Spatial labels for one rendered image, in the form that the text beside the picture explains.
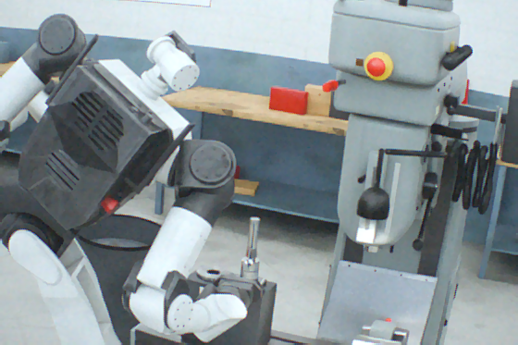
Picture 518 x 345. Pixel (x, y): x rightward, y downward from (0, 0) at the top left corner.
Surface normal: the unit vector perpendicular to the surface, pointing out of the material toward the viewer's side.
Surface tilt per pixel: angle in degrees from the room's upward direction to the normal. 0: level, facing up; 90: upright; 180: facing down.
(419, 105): 90
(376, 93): 90
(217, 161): 54
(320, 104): 90
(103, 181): 97
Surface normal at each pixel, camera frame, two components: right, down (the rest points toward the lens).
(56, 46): 0.08, -0.03
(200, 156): 0.04, -0.39
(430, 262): -0.34, 0.18
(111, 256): -0.03, 0.29
